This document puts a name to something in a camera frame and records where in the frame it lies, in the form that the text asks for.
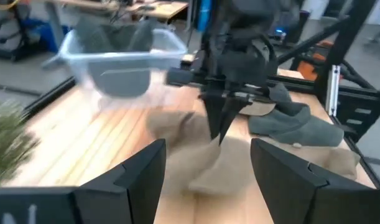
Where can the beige sock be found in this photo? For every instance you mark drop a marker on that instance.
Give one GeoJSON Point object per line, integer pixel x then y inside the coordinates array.
{"type": "Point", "coordinates": [208, 168]}

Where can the green potted plant black pot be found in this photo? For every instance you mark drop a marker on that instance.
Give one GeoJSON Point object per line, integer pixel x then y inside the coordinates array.
{"type": "Point", "coordinates": [6, 143]}

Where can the beige fabric hat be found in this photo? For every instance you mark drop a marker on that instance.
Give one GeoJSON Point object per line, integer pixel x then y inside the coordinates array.
{"type": "Point", "coordinates": [342, 161]}

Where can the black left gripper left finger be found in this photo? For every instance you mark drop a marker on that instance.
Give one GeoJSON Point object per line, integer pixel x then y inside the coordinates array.
{"type": "Point", "coordinates": [137, 186]}

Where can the beige cloths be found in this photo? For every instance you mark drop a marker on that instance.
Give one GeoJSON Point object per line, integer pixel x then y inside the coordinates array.
{"type": "Point", "coordinates": [261, 109]}

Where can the wooden desk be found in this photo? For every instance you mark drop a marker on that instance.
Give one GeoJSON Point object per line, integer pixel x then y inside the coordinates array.
{"type": "Point", "coordinates": [164, 9]}

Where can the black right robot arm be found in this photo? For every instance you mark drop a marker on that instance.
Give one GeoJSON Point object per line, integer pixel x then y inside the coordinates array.
{"type": "Point", "coordinates": [245, 15]}

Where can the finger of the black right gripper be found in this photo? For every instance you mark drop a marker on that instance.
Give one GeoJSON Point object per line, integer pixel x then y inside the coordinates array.
{"type": "Point", "coordinates": [214, 118]}
{"type": "Point", "coordinates": [231, 118]}

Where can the orange machine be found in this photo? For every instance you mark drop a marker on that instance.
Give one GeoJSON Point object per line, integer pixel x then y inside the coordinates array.
{"type": "Point", "coordinates": [306, 70]}

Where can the blue fabric object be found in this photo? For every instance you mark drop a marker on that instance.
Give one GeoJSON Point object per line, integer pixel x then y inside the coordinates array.
{"type": "Point", "coordinates": [48, 34]}

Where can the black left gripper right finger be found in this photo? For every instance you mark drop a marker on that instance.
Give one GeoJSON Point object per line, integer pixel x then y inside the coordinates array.
{"type": "Point", "coordinates": [289, 186]}

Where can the silver aluminium bracket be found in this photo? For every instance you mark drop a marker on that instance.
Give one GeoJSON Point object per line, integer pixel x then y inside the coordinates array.
{"type": "Point", "coordinates": [332, 90]}

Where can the grey metal pole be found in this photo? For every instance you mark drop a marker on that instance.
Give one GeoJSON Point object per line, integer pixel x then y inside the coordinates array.
{"type": "Point", "coordinates": [56, 25]}

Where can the clear plastic bin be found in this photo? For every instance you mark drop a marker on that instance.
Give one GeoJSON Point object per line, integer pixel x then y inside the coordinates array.
{"type": "Point", "coordinates": [121, 77]}

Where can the blue upright object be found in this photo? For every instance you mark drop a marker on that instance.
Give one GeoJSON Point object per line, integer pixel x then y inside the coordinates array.
{"type": "Point", "coordinates": [204, 14]}

